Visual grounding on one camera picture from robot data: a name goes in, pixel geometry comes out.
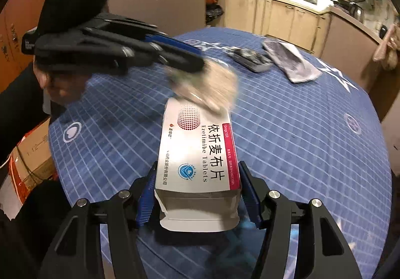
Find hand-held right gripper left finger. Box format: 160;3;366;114
39;162;157;279

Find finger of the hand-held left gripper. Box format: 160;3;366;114
84;13;201;55
39;32;205;75

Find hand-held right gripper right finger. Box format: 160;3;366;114
239;161;365;279

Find beige tissue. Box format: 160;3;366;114
164;60;240;115

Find white medicine box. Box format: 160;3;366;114
154;96;243;233

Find black trash bag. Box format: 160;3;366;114
204;0;225;26

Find person's left hand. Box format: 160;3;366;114
34;62;92;106

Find black remote control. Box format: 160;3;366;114
226;47;274;73

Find beige kitchen base cabinets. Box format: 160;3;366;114
206;0;332;55

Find brown cardboard box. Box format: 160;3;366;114
8;117;58;195

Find person's black clothing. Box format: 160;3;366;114
0;179;72;279

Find grey crumpled cloth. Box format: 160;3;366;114
262;40;322;83

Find beige stove counter cabinet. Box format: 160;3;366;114
319;6;388;92

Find black cooking pot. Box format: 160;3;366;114
331;0;366;23

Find hanging beige towels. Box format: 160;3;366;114
372;23;400;70

